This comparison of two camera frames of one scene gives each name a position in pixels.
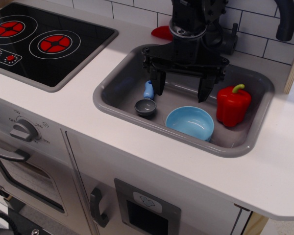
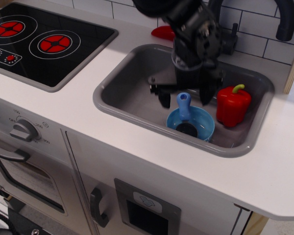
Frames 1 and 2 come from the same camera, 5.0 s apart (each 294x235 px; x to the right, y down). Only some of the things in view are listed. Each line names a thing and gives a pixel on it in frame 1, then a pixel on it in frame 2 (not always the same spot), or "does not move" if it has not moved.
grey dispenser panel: [145, 214] does not move
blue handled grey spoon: [147, 105] → [185, 127]
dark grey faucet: [284, 31] does not move
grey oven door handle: [18, 154] does not move
